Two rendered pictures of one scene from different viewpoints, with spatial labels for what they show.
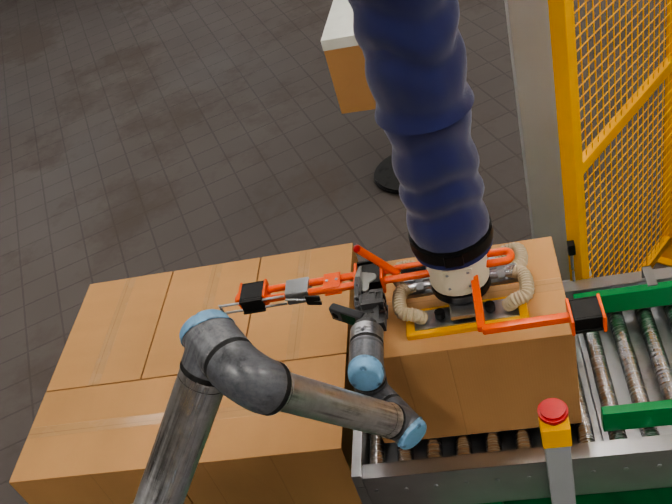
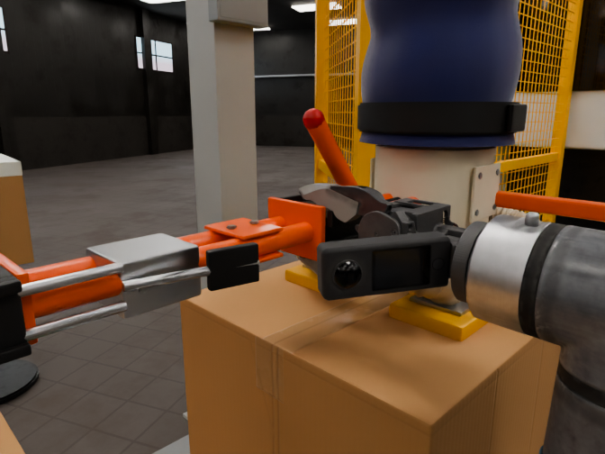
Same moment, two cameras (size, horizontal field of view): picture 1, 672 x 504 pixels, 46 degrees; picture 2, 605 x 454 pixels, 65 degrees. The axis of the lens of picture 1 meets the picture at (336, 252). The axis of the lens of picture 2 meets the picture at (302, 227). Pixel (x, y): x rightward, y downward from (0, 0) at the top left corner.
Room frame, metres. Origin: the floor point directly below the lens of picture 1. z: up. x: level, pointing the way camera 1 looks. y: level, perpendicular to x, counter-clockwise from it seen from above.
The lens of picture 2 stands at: (1.42, 0.40, 1.20)
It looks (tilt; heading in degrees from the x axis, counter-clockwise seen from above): 14 degrees down; 300
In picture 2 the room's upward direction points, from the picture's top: straight up
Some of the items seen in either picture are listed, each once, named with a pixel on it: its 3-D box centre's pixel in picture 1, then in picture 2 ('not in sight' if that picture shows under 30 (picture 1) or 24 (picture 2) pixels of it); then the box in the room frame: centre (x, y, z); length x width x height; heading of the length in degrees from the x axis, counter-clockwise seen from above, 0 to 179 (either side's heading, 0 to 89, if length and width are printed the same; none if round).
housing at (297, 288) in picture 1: (298, 290); (145, 271); (1.72, 0.14, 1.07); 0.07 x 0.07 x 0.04; 76
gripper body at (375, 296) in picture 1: (370, 313); (427, 248); (1.53, -0.03, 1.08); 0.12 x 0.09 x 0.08; 165
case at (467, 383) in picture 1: (466, 341); (410, 393); (1.61, -0.29, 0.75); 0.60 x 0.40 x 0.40; 75
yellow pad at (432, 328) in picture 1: (465, 313); (485, 276); (1.51, -0.29, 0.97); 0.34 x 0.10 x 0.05; 76
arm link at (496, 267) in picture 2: (366, 335); (511, 267); (1.46, -0.01, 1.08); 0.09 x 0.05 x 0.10; 75
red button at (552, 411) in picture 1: (553, 413); not in sight; (1.08, -0.36, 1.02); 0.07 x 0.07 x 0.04
